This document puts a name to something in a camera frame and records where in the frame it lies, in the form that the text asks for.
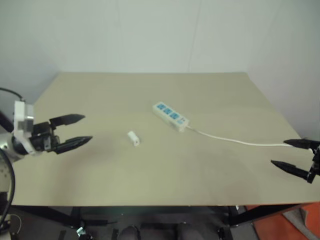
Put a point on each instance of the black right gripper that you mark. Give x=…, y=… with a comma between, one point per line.
x=317, y=162

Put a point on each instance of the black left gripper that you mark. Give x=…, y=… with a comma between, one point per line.
x=41, y=140

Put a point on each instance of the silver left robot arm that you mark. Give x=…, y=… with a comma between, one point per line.
x=7, y=146

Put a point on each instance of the small white plug adapter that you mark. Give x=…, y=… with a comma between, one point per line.
x=133, y=138

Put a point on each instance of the white power strip blue sockets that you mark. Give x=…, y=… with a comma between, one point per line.
x=168, y=115

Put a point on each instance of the dark rounded shape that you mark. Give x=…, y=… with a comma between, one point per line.
x=128, y=233

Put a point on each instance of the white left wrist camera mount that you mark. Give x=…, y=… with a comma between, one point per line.
x=19, y=113

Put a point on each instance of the black metal table frame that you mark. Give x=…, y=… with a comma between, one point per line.
x=62, y=215

